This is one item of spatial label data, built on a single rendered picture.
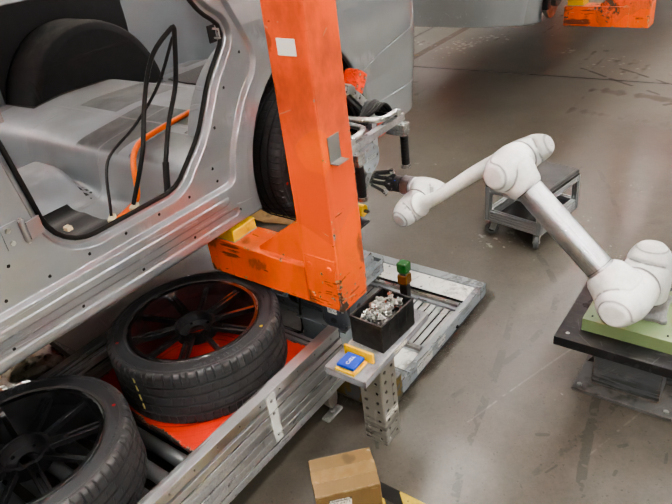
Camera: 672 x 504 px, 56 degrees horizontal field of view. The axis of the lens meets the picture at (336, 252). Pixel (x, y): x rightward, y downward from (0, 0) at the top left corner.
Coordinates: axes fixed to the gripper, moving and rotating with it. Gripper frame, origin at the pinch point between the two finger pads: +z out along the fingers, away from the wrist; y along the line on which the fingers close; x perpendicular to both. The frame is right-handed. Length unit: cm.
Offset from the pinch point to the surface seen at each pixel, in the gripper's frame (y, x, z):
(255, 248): -52, 59, -1
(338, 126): -10, 90, -43
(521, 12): 185, -154, 22
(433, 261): -20, -70, -14
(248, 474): -128, 60, -34
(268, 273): -60, 54, -8
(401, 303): -55, 43, -60
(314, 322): -72, 14, -9
